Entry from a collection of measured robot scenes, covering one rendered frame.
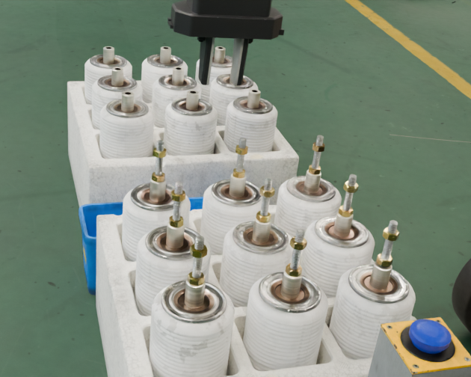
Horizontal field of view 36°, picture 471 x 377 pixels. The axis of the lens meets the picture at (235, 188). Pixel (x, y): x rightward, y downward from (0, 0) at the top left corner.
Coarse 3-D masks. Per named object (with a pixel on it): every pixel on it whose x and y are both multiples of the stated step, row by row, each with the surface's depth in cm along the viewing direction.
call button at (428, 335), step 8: (416, 320) 71; (424, 320) 71; (432, 320) 72; (416, 328) 70; (424, 328) 70; (432, 328) 70; (440, 328) 70; (416, 336) 69; (424, 336) 69; (432, 336) 69; (440, 336) 69; (448, 336) 70; (416, 344) 69; (424, 344) 69; (432, 344) 68; (440, 344) 69; (448, 344) 69; (432, 352) 69
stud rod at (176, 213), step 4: (176, 184) 88; (180, 184) 88; (176, 188) 88; (180, 188) 88; (176, 192) 88; (180, 192) 88; (176, 204) 89; (180, 204) 89; (176, 208) 89; (180, 208) 90; (176, 212) 90; (180, 212) 90; (176, 216) 90; (180, 216) 90; (176, 220) 90
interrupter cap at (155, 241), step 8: (152, 232) 94; (160, 232) 94; (184, 232) 94; (192, 232) 95; (152, 240) 92; (160, 240) 92; (184, 240) 93; (192, 240) 93; (152, 248) 90; (160, 248) 91; (168, 248) 91; (176, 248) 92; (184, 248) 92; (160, 256) 89; (168, 256) 89; (176, 256) 90; (184, 256) 90
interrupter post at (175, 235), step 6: (168, 222) 91; (168, 228) 91; (174, 228) 90; (180, 228) 90; (168, 234) 91; (174, 234) 91; (180, 234) 91; (168, 240) 91; (174, 240) 91; (180, 240) 91; (168, 246) 92; (174, 246) 91; (180, 246) 92
